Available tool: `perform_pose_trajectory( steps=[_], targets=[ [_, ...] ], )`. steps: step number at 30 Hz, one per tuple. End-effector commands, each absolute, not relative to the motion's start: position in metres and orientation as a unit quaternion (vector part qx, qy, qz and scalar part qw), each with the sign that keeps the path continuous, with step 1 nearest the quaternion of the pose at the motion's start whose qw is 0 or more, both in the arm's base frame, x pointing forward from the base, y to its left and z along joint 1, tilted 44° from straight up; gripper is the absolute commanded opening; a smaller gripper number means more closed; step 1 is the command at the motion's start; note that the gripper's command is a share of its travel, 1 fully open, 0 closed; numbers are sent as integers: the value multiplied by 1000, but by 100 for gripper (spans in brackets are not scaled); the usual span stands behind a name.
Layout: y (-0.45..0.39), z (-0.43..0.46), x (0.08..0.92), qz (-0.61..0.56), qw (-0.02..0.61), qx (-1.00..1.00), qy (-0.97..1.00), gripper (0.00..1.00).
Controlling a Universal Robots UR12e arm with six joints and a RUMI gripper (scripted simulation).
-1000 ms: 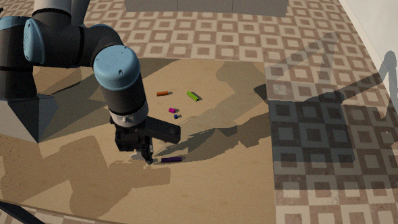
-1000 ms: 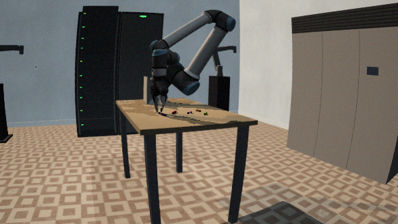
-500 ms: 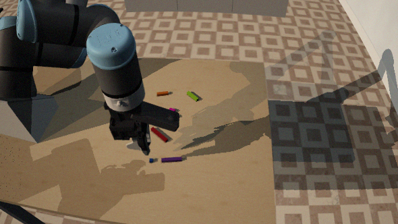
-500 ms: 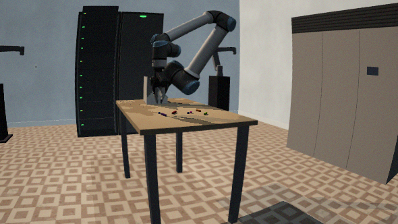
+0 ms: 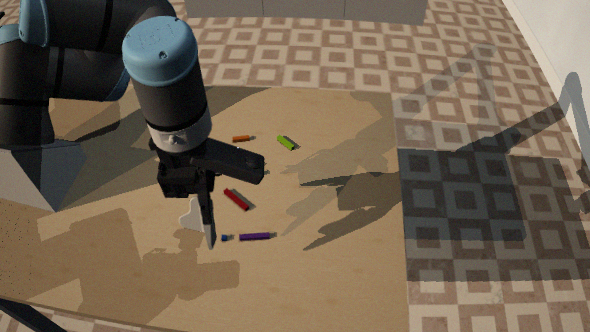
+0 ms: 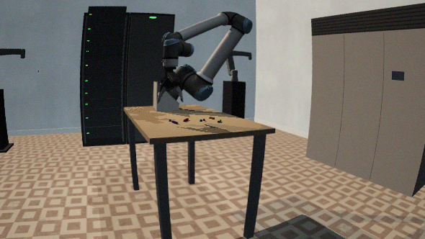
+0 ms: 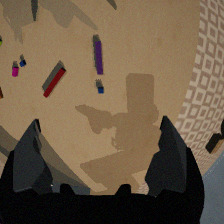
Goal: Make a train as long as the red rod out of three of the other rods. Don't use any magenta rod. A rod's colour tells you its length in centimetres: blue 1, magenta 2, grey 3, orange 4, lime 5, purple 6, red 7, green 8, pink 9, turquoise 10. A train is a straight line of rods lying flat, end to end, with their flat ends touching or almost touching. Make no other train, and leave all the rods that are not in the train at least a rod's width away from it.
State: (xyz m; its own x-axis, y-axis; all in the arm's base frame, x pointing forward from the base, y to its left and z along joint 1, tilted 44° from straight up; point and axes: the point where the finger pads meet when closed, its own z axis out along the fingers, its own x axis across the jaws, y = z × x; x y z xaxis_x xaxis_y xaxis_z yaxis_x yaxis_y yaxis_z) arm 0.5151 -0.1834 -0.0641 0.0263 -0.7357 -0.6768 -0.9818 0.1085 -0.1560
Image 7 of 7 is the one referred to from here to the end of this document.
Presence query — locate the dark red rod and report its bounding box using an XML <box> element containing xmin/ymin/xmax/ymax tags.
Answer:
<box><xmin>43</xmin><ymin>67</ymin><xmax>66</xmax><ymax>98</ymax></box>

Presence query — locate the purple rod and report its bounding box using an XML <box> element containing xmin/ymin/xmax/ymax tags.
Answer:
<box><xmin>95</xmin><ymin>41</ymin><xmax>103</xmax><ymax>75</ymax></box>

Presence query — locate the small magenta block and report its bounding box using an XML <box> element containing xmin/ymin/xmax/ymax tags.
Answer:
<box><xmin>12</xmin><ymin>67</ymin><xmax>19</xmax><ymax>77</ymax></box>

